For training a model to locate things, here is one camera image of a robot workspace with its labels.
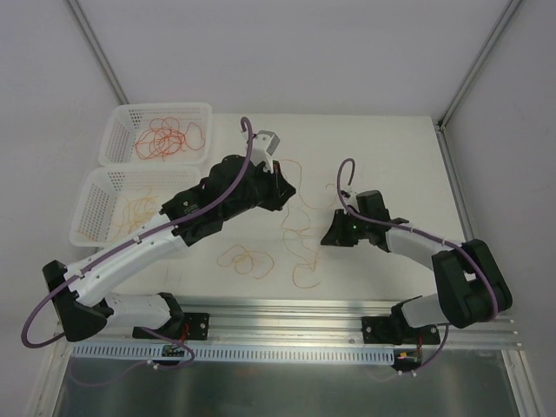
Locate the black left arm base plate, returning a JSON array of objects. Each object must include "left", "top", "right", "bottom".
[{"left": 131, "top": 311, "right": 209, "bottom": 341}]

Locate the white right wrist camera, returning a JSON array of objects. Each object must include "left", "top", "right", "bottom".
[{"left": 340, "top": 188, "right": 357, "bottom": 201}]

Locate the aluminium rail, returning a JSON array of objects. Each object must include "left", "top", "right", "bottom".
[
  {"left": 87, "top": 296, "right": 524, "bottom": 351},
  {"left": 434, "top": 122, "right": 474, "bottom": 240}
]

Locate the aluminium front rail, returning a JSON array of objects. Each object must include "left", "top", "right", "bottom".
[{"left": 87, "top": 296, "right": 524, "bottom": 351}]

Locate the aluminium frame post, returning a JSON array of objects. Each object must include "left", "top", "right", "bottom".
[
  {"left": 63, "top": 0, "right": 129, "bottom": 105},
  {"left": 437, "top": 0, "right": 526, "bottom": 133}
]

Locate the white perforated basket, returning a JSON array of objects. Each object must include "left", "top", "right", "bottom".
[
  {"left": 98, "top": 103, "right": 213, "bottom": 166},
  {"left": 69, "top": 163, "right": 201, "bottom": 248}
]

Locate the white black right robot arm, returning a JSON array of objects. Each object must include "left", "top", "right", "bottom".
[{"left": 321, "top": 190, "right": 513, "bottom": 346}]

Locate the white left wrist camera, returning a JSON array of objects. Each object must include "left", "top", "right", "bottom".
[{"left": 250, "top": 130, "right": 281, "bottom": 174}]

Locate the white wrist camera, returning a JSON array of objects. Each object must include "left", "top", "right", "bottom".
[
  {"left": 250, "top": 130, "right": 281, "bottom": 174},
  {"left": 340, "top": 188, "right": 357, "bottom": 201}
]

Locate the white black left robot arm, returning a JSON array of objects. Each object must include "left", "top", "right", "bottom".
[{"left": 43, "top": 155, "right": 296, "bottom": 342}]

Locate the right aluminium frame post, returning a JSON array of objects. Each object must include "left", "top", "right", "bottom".
[{"left": 437, "top": 0, "right": 526, "bottom": 133}]

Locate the right side aluminium rail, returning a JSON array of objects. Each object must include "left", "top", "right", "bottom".
[{"left": 434, "top": 122, "right": 474, "bottom": 240}]

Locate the near white perforated basket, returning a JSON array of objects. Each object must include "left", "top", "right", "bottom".
[{"left": 69, "top": 163, "right": 201, "bottom": 248}]

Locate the long yellow cable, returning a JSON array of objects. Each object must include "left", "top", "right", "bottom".
[{"left": 110, "top": 185, "right": 154, "bottom": 242}]

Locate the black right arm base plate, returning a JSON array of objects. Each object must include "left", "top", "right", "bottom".
[{"left": 361, "top": 316, "right": 440, "bottom": 346}]

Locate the yellow orange cable bundle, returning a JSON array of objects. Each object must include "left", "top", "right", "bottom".
[{"left": 277, "top": 159, "right": 344, "bottom": 290}]

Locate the left aluminium frame post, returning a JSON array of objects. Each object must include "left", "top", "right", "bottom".
[{"left": 63, "top": 0, "right": 129, "bottom": 105}]

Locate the far white perforated basket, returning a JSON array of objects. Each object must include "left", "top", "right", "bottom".
[{"left": 98, "top": 103, "right": 213, "bottom": 166}]

